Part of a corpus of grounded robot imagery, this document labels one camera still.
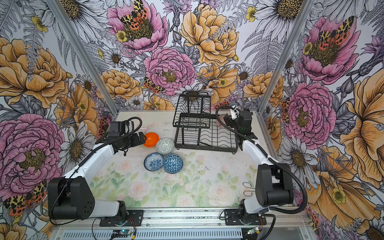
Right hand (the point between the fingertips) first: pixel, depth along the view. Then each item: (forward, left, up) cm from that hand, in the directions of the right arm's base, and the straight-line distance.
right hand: (236, 114), depth 88 cm
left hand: (-12, +57, -10) cm, 59 cm away
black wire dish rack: (-7, +23, -4) cm, 24 cm away
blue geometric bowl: (-20, +38, -19) cm, 47 cm away
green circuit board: (-53, +58, -22) cm, 81 cm away
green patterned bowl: (-7, +44, -21) cm, 50 cm away
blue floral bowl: (-18, +50, -20) cm, 57 cm away
